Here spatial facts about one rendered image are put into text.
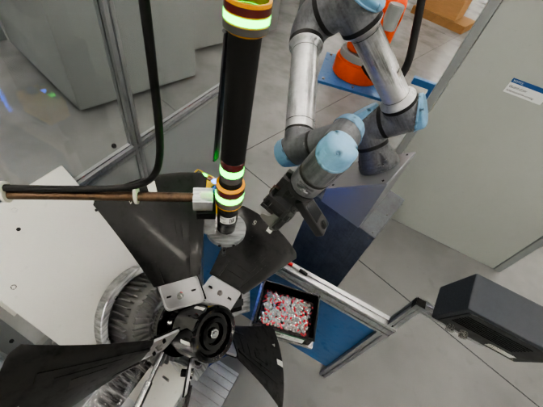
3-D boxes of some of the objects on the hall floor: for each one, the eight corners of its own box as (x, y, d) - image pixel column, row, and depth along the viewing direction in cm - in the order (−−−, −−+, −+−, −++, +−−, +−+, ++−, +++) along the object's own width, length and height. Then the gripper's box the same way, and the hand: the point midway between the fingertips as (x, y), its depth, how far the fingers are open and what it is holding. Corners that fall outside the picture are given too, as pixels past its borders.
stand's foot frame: (82, 397, 151) (77, 395, 145) (149, 317, 180) (146, 312, 174) (184, 475, 140) (183, 476, 134) (237, 376, 168) (239, 374, 162)
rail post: (318, 374, 176) (376, 332, 117) (321, 367, 179) (379, 322, 120) (325, 378, 176) (386, 337, 116) (327, 371, 178) (389, 328, 119)
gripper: (295, 161, 72) (259, 203, 89) (277, 183, 67) (243, 224, 83) (322, 183, 73) (283, 221, 89) (308, 207, 67) (268, 243, 83)
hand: (274, 227), depth 85 cm, fingers closed
